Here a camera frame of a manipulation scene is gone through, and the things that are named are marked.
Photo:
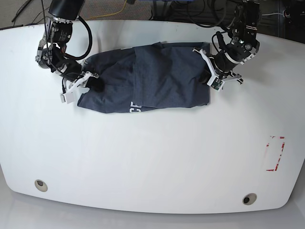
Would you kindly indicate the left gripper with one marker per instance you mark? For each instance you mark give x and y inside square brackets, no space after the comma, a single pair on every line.
[220,65]

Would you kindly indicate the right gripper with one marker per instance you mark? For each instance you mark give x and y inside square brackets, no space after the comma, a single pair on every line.
[83,78]

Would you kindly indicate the dark blue t-shirt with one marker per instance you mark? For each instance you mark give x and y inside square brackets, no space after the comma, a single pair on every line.
[144,78]

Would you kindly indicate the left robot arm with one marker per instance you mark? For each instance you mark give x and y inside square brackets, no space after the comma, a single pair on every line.
[237,44]

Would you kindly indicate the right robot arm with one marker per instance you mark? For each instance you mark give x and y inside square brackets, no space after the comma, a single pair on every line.
[51,53]

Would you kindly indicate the red tape rectangle marking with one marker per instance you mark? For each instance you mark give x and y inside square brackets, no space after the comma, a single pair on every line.
[273,153]

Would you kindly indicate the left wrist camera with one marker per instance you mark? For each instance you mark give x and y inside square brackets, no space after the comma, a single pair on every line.
[215,83]

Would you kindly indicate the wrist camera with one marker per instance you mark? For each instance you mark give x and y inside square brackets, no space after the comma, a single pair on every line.
[67,97]
[215,83]

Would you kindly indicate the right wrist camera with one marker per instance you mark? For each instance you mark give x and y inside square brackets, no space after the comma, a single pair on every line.
[67,97]

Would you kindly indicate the left table cable grommet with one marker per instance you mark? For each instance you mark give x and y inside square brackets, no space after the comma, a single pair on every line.
[40,185]

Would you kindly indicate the table cable grommet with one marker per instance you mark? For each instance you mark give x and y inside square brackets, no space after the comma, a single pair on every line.
[40,185]
[249,199]

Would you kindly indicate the right table cable grommet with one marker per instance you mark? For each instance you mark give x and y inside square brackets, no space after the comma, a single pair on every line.
[249,199]

